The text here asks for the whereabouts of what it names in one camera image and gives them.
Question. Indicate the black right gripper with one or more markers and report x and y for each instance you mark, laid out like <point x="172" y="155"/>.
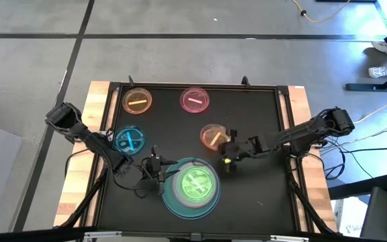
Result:
<point x="244" y="149"/>

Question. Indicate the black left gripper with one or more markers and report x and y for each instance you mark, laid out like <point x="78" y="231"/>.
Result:
<point x="151" y="164"/>

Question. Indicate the teal plastic plate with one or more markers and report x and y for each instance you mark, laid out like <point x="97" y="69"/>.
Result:
<point x="170" y="176"/>

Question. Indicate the orange plastic plate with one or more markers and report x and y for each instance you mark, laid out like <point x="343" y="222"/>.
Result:
<point x="213" y="136"/>
<point x="137" y="101"/>

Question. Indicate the pink plastic plate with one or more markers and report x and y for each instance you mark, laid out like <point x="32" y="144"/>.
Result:
<point x="195" y="99"/>
<point x="176" y="198"/>

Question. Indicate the green plastic plate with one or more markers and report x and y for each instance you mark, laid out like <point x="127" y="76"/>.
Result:
<point x="197" y="183"/>

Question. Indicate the large blue plastic plate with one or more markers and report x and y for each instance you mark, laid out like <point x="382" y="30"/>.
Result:
<point x="180" y="210"/>

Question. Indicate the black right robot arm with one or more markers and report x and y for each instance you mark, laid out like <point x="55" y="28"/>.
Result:
<point x="301" y="131"/>

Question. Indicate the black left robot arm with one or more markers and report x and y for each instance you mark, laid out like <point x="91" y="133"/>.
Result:
<point x="89" y="138"/>

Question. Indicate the small blue plastic plate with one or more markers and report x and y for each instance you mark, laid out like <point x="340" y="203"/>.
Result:
<point x="129" y="140"/>

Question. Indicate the black table mat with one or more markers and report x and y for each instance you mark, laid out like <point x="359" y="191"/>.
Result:
<point x="264" y="195"/>

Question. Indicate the black floor beam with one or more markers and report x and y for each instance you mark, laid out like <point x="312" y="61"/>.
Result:
<point x="354" y="189"/>

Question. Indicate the white box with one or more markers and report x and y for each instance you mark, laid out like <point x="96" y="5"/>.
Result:
<point x="348" y="218"/>

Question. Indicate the black crossbar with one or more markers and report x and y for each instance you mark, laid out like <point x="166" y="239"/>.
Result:
<point x="29" y="235"/>

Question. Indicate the black desk foot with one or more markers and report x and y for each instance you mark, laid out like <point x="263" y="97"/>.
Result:
<point x="371" y="87"/>

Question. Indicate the person's white shoe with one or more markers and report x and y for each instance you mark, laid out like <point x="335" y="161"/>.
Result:
<point x="385" y="48"/>
<point x="380" y="71"/>

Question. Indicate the black frame clamp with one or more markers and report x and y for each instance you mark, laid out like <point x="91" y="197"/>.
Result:
<point x="245" y="81"/>
<point x="131" y="81"/>

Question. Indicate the silver metal bracket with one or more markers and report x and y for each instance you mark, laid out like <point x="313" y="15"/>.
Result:
<point x="97" y="235"/>
<point x="289" y="238"/>

